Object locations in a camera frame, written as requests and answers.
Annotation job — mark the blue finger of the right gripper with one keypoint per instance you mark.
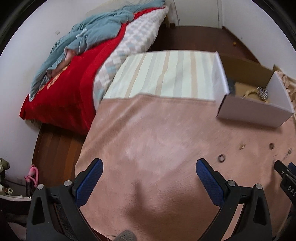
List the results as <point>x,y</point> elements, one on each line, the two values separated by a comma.
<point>292,168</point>

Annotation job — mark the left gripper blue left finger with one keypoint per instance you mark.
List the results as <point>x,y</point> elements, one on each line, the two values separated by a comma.
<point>86,181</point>

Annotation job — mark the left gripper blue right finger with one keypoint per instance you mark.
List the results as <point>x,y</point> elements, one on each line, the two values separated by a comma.
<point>212,181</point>

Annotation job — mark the black smart watch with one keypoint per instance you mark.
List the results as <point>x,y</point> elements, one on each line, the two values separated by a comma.
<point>231,86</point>

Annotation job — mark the pink slipper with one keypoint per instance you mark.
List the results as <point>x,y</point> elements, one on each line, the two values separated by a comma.
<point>33,176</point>

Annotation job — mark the red blanket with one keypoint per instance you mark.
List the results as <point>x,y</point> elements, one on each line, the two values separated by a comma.
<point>66,101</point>

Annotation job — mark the pink and striped table cloth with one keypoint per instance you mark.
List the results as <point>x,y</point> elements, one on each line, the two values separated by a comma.
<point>157,118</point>

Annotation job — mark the white cardboard box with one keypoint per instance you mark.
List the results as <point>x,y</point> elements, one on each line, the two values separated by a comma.
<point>261,98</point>

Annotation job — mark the checkered mattress sheet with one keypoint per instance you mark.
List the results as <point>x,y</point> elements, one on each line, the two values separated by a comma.
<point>139,36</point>

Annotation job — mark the blue-grey quilt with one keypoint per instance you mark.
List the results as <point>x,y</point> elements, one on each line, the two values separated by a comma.
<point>85,35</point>

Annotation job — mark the white door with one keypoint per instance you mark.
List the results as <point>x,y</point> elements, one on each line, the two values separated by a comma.
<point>203,13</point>

